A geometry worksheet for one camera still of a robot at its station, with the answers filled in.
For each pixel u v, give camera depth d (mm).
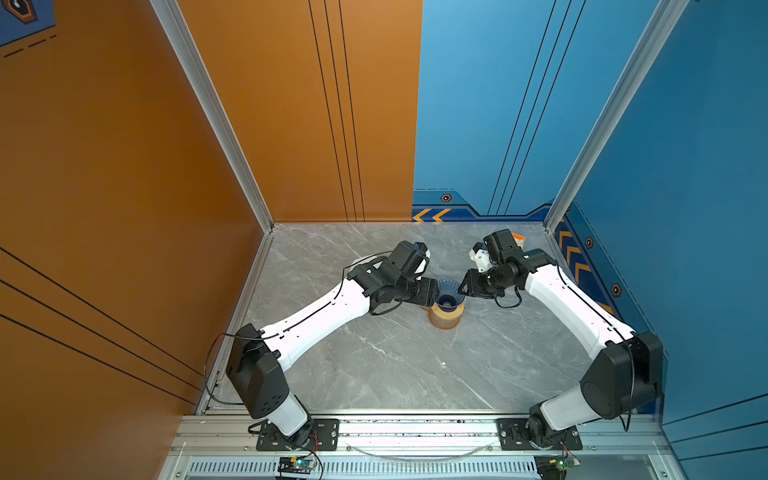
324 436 736
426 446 726
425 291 667
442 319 848
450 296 874
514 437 725
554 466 708
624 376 419
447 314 848
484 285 713
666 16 698
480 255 772
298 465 706
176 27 710
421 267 616
